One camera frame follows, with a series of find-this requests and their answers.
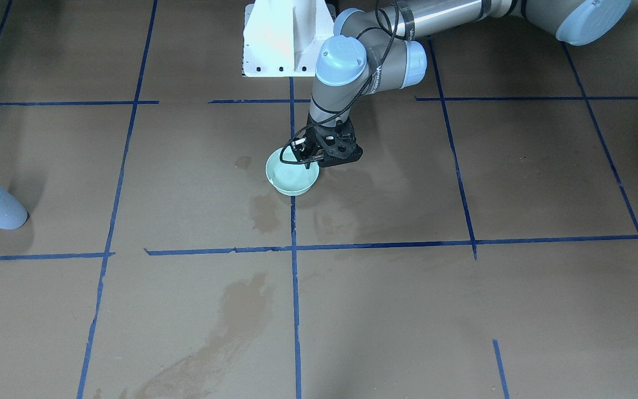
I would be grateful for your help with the mint green bowl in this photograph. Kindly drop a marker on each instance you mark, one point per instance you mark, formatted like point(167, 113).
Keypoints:
point(290, 180)

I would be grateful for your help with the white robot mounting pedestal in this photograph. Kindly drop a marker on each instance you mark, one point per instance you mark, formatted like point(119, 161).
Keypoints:
point(283, 38)

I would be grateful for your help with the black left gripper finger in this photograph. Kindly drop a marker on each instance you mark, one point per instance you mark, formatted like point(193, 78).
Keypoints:
point(308, 160)
point(298, 145)

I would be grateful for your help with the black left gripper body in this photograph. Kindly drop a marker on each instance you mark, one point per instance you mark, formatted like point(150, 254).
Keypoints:
point(314, 140)

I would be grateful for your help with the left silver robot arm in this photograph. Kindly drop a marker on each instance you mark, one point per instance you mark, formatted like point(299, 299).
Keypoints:
point(380, 50)

